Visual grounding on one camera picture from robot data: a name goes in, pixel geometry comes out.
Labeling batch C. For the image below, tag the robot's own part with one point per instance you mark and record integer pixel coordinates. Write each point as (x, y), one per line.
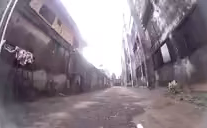
(139, 126)

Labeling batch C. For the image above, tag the pale rubble heap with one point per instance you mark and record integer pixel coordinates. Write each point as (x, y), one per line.
(172, 86)

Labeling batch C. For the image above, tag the weathered grey building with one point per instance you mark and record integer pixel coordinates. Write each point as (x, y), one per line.
(44, 60)

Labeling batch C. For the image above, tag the tall stained concrete building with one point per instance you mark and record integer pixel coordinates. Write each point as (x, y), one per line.
(164, 43)

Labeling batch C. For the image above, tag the brown dirt road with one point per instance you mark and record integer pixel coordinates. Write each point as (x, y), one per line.
(101, 108)

